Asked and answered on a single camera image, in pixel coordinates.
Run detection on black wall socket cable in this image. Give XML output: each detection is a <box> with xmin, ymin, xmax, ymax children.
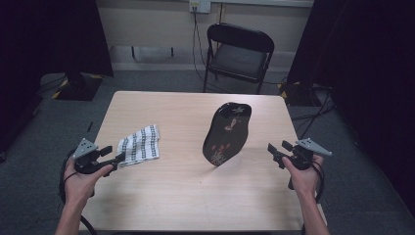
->
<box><xmin>191</xmin><ymin>5</ymin><xmax>231</xmax><ymax>95</ymax></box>

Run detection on white wall socket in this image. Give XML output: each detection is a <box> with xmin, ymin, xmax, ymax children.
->
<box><xmin>188</xmin><ymin>0</ymin><xmax>212</xmax><ymax>15</ymax></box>

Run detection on hand-held gripper cable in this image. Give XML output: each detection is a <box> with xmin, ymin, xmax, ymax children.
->
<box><xmin>300</xmin><ymin>161</ymin><xmax>327</xmax><ymax>235</ymax></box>
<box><xmin>58</xmin><ymin>148</ymin><xmax>99</xmax><ymax>235</ymax></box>

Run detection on white checked cloth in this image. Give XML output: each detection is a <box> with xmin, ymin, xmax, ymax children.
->
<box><xmin>115</xmin><ymin>123</ymin><xmax>161</xmax><ymax>168</ymax></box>

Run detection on black curtain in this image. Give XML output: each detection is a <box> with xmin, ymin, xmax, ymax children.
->
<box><xmin>0</xmin><ymin>0</ymin><xmax>115</xmax><ymax>155</ymax></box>
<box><xmin>286</xmin><ymin>0</ymin><xmax>415</xmax><ymax>209</ymax></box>

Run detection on left hand-held gripper cable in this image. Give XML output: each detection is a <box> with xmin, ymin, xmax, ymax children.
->
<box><xmin>58</xmin><ymin>148</ymin><xmax>99</xmax><ymax>235</ymax></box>

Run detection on person's left hand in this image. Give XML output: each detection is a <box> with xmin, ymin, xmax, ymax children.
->
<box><xmin>63</xmin><ymin>158</ymin><xmax>115</xmax><ymax>208</ymax></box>

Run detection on black stand base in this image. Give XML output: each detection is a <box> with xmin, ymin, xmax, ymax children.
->
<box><xmin>51</xmin><ymin>71</ymin><xmax>105</xmax><ymax>102</ymax></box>
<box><xmin>278</xmin><ymin>81</ymin><xmax>323</xmax><ymax>108</ymax></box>

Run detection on black floor cables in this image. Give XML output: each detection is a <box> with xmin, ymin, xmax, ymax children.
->
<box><xmin>289</xmin><ymin>85</ymin><xmax>338</xmax><ymax>142</ymax></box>

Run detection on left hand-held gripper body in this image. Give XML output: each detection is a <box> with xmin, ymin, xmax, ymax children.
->
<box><xmin>71</xmin><ymin>137</ymin><xmax>114</xmax><ymax>175</ymax></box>

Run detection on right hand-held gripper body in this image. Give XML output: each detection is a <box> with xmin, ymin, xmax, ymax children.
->
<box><xmin>289</xmin><ymin>137</ymin><xmax>334</xmax><ymax>171</ymax></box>

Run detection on black folding chair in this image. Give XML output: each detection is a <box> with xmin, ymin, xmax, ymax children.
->
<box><xmin>202</xmin><ymin>22</ymin><xmax>276</xmax><ymax>96</ymax></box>

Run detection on black floral pouch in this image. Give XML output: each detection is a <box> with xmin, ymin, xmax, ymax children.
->
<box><xmin>202</xmin><ymin>101</ymin><xmax>254</xmax><ymax>167</ymax></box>

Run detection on person's right hand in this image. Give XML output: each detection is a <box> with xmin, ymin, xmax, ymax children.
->
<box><xmin>281</xmin><ymin>154</ymin><xmax>325</xmax><ymax>201</ymax></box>

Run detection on right hand-held gripper cable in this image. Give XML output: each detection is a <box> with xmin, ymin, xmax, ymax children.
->
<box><xmin>300</xmin><ymin>161</ymin><xmax>327</xmax><ymax>235</ymax></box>

